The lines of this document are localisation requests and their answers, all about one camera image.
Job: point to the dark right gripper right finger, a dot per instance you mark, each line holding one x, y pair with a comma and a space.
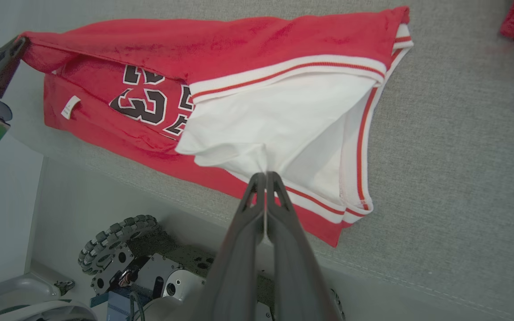
297, 276

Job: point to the robot wheeled base chassis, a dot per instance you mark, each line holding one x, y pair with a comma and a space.
167, 276

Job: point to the white plastic base cover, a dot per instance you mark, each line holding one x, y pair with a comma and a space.
20, 298

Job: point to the grey mecanum wheel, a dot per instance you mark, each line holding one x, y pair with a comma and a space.
109, 243

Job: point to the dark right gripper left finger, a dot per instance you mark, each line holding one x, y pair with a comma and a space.
234, 267

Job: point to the red Bulls jersey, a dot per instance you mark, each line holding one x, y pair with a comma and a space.
239, 44

